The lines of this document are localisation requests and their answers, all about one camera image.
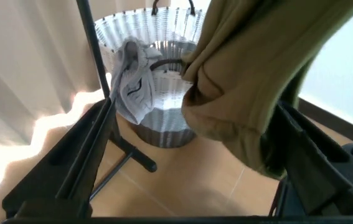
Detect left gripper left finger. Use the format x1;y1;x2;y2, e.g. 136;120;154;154
1;97;118;219

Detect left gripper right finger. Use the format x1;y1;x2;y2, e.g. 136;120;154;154
269;101;353;218

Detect green long-sleeved shirt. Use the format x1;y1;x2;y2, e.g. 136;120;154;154
180;0;353;181

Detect white laundry basket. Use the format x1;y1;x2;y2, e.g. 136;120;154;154
94;0;209;149

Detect black clothes rack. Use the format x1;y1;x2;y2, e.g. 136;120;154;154
75;0;159;200

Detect pale grey shorts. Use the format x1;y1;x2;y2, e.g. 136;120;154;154
108;36;164;126

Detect beige curtain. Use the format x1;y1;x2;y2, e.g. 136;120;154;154
0;0;171;183

